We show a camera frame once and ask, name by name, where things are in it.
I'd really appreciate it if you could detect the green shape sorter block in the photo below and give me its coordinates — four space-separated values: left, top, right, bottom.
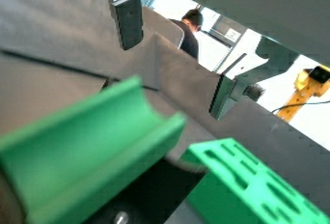
182 138 330 224

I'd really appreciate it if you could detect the black cable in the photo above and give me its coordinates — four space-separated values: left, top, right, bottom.
270 99 330 114

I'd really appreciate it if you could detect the green arch object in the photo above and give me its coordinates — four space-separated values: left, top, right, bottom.
0 76 186 224

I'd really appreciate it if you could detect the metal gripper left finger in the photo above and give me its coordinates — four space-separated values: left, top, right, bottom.
109 0 143 50

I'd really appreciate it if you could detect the yellow stand with black camera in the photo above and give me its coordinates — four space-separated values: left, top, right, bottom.
276 65 330 122

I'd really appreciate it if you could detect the black angled fixture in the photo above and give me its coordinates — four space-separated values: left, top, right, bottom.
83 157 207 224

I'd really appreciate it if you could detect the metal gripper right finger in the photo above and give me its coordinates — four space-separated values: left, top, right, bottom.
209 37 300 120

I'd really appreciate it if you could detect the person in dark shirt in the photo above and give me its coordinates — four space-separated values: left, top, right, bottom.
171 9 203 60

